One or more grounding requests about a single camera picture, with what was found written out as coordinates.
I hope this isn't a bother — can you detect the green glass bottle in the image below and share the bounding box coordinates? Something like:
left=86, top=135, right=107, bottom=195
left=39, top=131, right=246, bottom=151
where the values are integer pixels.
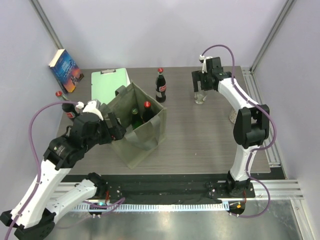
left=131, top=108, right=144, bottom=130

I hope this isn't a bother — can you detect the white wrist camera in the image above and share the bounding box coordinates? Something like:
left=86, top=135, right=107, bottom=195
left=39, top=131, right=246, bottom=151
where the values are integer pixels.
left=199, top=55, right=223, bottom=74
left=75, top=99, right=104, bottom=120

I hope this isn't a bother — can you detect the small cola bottle red cap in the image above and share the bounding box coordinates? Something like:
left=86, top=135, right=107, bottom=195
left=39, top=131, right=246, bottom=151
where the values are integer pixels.
left=155, top=67, right=167, bottom=103

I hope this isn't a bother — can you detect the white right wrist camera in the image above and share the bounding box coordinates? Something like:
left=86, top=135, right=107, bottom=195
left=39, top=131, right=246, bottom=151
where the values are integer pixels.
left=199, top=55, right=223, bottom=74

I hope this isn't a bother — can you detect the tall cola bottle red cap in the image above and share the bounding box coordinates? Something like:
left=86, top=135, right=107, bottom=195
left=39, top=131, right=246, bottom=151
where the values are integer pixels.
left=142, top=101, right=156, bottom=123

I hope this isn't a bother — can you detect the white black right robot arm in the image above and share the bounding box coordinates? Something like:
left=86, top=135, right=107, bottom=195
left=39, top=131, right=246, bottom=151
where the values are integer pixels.
left=191, top=70, right=270, bottom=198

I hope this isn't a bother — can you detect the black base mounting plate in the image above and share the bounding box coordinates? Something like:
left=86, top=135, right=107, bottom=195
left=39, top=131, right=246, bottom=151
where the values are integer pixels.
left=106, top=181, right=256, bottom=205

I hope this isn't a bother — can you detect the green clipboard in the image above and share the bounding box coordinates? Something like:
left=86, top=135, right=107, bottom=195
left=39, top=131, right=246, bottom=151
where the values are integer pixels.
left=91, top=68, right=130, bottom=104

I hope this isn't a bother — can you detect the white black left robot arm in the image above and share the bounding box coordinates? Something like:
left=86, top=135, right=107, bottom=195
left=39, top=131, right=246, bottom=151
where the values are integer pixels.
left=0, top=112, right=126, bottom=240

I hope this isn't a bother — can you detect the blue paperback book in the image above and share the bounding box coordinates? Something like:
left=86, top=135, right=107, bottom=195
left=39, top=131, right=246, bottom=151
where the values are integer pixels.
left=48, top=49, right=84, bottom=94

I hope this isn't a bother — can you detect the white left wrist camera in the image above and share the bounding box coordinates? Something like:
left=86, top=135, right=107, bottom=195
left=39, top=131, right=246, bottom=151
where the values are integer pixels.
left=75, top=99, right=104, bottom=120

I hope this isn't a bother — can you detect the olive green canvas bag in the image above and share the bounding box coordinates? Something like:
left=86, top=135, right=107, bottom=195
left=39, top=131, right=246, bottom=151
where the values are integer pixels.
left=100, top=82, right=167, bottom=169

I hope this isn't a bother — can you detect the cola bottle near left wall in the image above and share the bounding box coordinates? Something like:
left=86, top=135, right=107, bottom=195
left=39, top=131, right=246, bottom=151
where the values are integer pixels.
left=55, top=91, right=79, bottom=122

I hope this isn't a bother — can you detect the clear glass bottle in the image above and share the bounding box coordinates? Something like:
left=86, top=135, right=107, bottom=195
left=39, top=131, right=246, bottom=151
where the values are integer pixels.
left=194, top=90, right=207, bottom=105

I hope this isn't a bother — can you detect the white mug orange inside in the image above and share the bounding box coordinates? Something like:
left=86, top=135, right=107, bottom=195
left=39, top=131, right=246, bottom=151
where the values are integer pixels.
left=229, top=109, right=238, bottom=124

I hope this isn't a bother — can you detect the slotted cable duct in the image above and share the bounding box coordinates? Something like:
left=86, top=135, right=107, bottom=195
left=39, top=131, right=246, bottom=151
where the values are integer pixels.
left=71, top=201, right=230, bottom=213

